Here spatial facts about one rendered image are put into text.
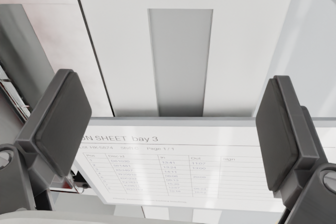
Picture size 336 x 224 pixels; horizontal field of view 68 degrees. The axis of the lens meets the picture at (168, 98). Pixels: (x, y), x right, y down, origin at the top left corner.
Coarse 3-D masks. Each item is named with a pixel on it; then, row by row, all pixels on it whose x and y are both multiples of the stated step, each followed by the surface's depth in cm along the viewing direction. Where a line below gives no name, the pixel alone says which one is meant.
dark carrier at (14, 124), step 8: (0, 88) 26; (0, 96) 26; (0, 104) 28; (8, 104) 27; (0, 112) 29; (8, 112) 28; (16, 112) 29; (0, 120) 30; (8, 120) 30; (16, 120) 30; (24, 120) 30; (0, 128) 31; (8, 128) 31; (16, 128) 31; (0, 136) 33; (8, 136) 33; (16, 136) 32; (56, 184) 42; (64, 184) 42
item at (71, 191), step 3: (51, 189) 44; (54, 189) 44; (57, 189) 44; (60, 189) 44; (63, 189) 44; (66, 189) 43; (69, 189) 43; (72, 189) 43; (66, 192) 44; (69, 192) 44; (72, 192) 44; (75, 192) 43
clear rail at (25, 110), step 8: (0, 64) 24; (0, 72) 24; (8, 72) 25; (0, 80) 24; (8, 80) 25; (8, 88) 25; (16, 88) 26; (8, 96) 26; (16, 96) 26; (24, 96) 27; (16, 104) 27; (24, 104) 27; (24, 112) 28; (72, 176) 40; (72, 184) 41; (80, 192) 43
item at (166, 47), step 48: (96, 0) 11; (144, 0) 11; (192, 0) 11; (240, 0) 11; (288, 0) 10; (96, 48) 13; (144, 48) 13; (192, 48) 13; (240, 48) 12; (144, 96) 16; (192, 96) 16; (240, 96) 15
